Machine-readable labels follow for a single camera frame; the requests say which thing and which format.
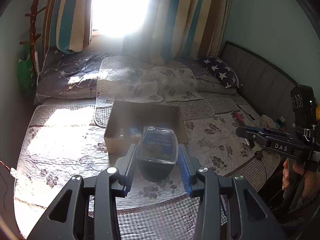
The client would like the small blue white box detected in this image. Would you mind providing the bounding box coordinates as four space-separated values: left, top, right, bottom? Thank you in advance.
126 127 142 140

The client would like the black dome plastic-wrapped item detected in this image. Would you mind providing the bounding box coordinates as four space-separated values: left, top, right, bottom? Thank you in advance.
136 126 179 182

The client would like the person's right hand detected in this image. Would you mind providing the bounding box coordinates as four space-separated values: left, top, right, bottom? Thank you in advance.
281 158 320 201

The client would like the crumpled cloth on nightstand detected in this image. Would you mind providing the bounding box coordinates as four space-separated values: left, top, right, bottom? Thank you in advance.
258 115 276 129

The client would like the red black lighter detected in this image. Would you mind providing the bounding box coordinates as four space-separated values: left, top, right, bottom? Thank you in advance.
231 112 244 125

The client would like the grey padded headboard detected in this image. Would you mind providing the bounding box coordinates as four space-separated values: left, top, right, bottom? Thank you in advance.
219 41 298 129

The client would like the star pattern navy pillow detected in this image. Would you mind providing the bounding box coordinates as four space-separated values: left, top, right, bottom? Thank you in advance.
197 57 240 88

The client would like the brown cardboard box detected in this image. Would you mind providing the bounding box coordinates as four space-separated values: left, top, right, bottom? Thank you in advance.
104 101 188 155

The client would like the right striped curtain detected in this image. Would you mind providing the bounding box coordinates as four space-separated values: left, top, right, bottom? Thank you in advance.
123 0 232 64

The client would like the striped curtain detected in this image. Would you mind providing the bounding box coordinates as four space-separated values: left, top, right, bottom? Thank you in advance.
42 0 92 54
123 0 232 64

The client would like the grey constellation duvet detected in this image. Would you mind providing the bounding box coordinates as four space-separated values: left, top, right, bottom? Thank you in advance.
34 48 113 105

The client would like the green bag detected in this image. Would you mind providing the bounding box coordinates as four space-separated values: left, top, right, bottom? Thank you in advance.
17 53 36 93

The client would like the left striped curtain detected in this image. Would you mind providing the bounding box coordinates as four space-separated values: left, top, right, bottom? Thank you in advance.
42 0 92 54

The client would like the wooden coat rack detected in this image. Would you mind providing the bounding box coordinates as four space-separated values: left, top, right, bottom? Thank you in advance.
20 0 46 78

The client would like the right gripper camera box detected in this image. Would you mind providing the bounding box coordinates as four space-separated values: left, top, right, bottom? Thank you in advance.
290 85 319 151

